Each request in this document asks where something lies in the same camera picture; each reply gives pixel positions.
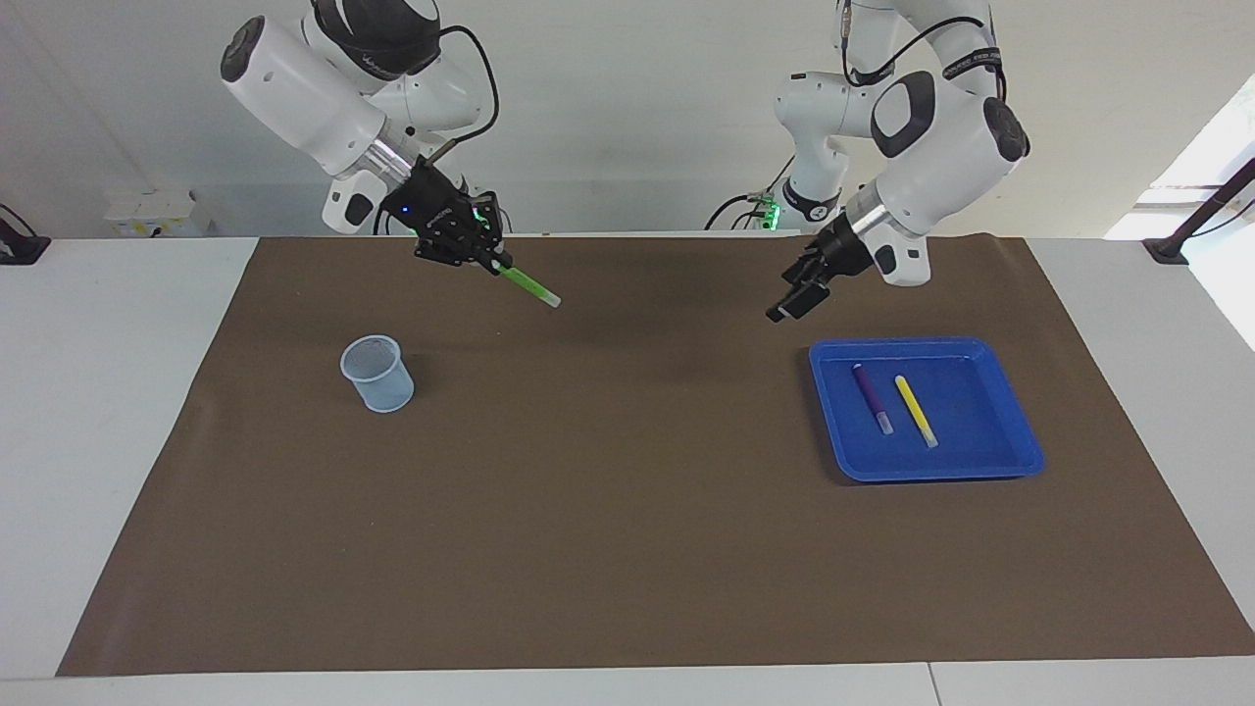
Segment black left arm base cables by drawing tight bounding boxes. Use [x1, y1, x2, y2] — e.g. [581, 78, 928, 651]
[704, 152, 797, 233]

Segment blue plastic tray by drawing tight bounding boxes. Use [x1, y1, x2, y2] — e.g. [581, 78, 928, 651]
[808, 336, 1046, 484]

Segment brown table mat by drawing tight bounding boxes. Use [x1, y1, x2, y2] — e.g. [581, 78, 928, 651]
[56, 233, 1255, 678]

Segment white power strip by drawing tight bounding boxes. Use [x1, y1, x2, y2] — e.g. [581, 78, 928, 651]
[103, 189, 212, 238]

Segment yellow pen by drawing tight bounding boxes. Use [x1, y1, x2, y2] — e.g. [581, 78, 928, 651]
[893, 375, 940, 449]

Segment black clamp stand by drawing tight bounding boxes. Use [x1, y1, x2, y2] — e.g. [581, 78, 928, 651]
[1142, 157, 1255, 266]

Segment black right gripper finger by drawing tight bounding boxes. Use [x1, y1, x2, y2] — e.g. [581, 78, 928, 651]
[415, 229, 503, 277]
[464, 190, 512, 267]

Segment green pen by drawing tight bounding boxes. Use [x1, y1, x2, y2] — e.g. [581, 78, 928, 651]
[495, 257, 563, 309]

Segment purple pen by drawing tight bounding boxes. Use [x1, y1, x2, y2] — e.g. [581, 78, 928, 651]
[851, 363, 895, 436]

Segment translucent plastic cup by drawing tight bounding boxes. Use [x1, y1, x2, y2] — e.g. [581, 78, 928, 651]
[340, 334, 416, 414]

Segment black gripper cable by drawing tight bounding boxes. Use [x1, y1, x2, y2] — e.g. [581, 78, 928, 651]
[429, 25, 501, 164]
[838, 0, 1008, 101]

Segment black table clamp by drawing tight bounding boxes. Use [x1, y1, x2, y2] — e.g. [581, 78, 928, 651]
[0, 203, 52, 266]

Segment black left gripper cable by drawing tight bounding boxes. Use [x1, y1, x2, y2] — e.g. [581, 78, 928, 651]
[838, 0, 1008, 101]

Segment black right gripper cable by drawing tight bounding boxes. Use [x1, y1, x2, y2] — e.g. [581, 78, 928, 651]
[429, 25, 501, 164]

